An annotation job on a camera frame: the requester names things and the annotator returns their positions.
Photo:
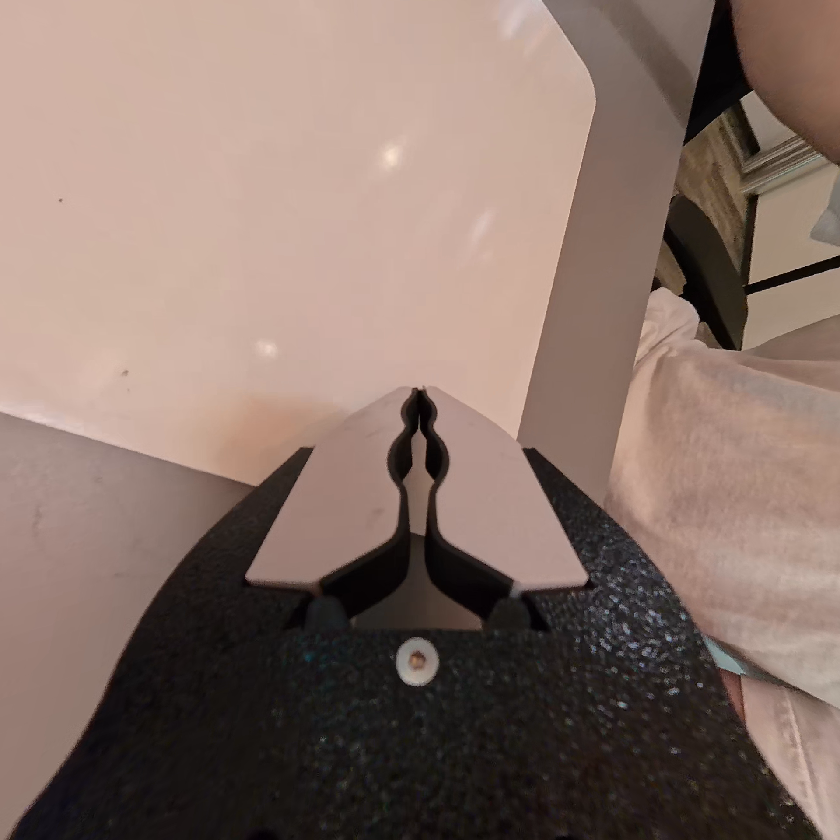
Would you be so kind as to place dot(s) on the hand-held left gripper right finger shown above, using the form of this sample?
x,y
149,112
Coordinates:
x,y
505,518

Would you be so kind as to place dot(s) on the person's leg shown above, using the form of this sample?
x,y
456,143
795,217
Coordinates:
x,y
733,695

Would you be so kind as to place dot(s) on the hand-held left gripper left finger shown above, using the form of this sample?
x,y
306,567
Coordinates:
x,y
328,512

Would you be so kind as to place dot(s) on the white whiteboard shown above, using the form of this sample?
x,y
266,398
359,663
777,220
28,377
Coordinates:
x,y
262,197

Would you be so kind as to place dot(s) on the person's right forearm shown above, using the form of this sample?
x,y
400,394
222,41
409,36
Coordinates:
x,y
794,65

